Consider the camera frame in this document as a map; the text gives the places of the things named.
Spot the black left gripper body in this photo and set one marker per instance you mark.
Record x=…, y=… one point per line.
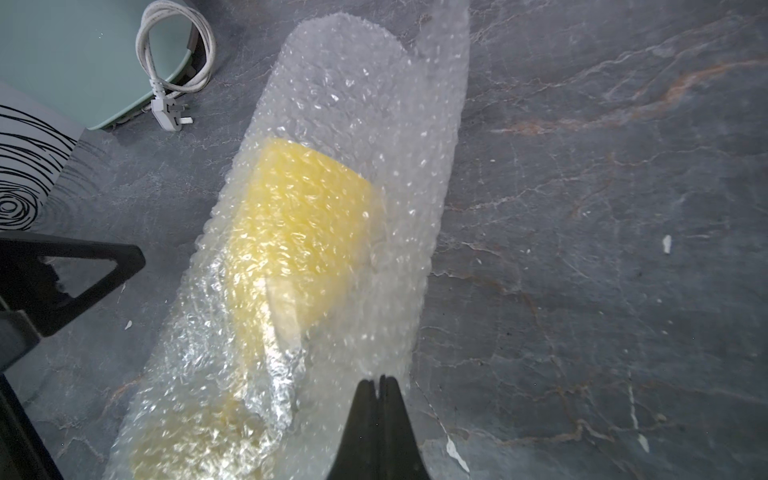
x=23, y=453

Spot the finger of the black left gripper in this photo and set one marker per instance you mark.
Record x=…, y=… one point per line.
x=30, y=285

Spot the yellow plastic wine glass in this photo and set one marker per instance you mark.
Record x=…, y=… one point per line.
x=221, y=389

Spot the mint green toaster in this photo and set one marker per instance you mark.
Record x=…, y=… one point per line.
x=77, y=58

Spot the clear bubble wrap sheet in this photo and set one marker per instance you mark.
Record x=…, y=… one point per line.
x=351, y=90

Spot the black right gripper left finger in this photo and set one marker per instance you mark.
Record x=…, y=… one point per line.
x=357, y=455

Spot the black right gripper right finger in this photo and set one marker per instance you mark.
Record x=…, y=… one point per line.
x=398, y=455

